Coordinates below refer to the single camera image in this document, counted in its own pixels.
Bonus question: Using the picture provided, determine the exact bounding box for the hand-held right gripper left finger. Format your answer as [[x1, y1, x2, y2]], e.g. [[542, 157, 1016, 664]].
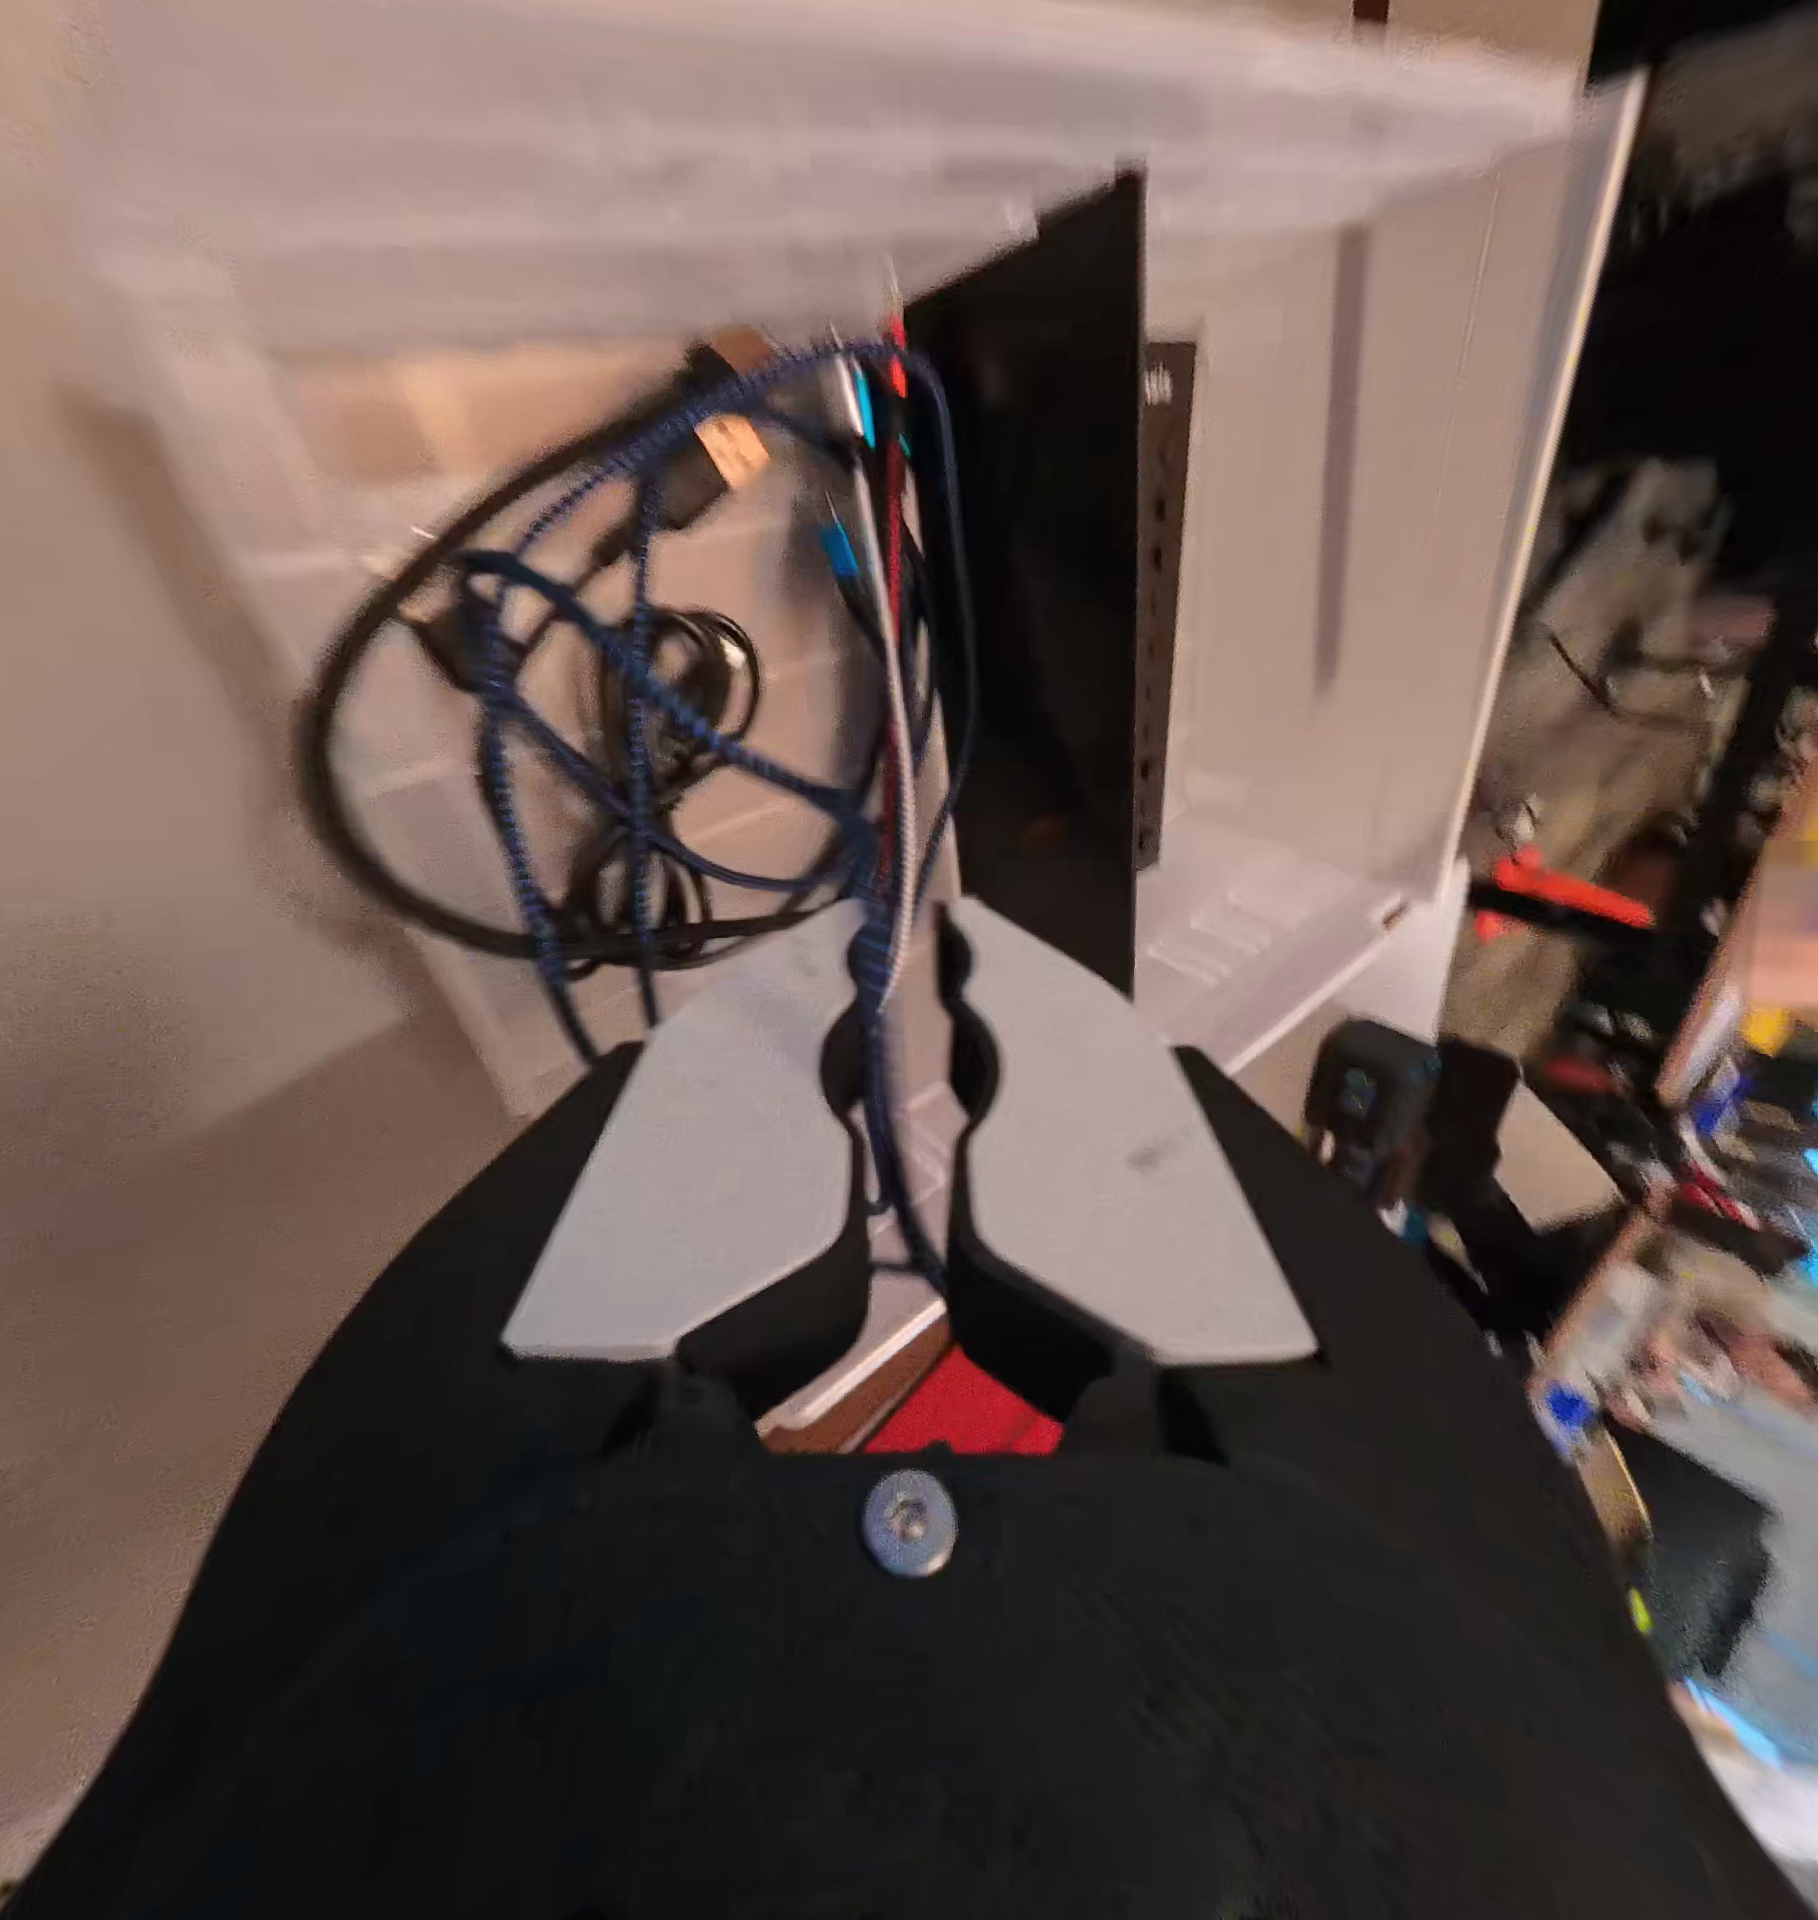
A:
[[501, 895, 888, 1373]]

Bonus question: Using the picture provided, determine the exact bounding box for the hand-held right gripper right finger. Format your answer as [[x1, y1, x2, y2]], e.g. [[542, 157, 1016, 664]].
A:
[[937, 895, 1319, 1373]]

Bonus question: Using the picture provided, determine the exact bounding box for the blue braided cable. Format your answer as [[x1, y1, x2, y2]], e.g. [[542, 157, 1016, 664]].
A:
[[456, 340, 986, 1293]]

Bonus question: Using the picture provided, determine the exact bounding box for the white red braided cable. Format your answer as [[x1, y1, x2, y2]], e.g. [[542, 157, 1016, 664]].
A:
[[826, 307, 929, 1221]]

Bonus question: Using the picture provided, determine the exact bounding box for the black cable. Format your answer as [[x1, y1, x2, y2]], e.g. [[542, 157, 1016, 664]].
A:
[[298, 431, 881, 965]]

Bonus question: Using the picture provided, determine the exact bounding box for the clear plastic bin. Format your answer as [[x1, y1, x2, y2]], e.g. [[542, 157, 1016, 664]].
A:
[[69, 0, 1647, 1117]]

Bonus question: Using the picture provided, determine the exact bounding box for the red desk leg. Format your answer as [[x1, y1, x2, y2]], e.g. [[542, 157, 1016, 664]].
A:
[[1467, 844, 1660, 943]]

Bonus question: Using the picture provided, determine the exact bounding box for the grey desk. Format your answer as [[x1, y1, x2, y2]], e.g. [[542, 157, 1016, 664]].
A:
[[0, 0, 1451, 1899]]

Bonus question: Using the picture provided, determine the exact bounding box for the red plastic bin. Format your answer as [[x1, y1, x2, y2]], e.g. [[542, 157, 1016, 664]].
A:
[[757, 1319, 1071, 1457]]

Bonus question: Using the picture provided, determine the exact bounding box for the black charging case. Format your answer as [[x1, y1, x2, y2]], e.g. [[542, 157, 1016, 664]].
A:
[[1303, 1018, 1520, 1221]]

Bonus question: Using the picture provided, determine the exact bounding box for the black perforated metal box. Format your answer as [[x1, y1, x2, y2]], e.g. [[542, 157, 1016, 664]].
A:
[[900, 169, 1199, 998]]

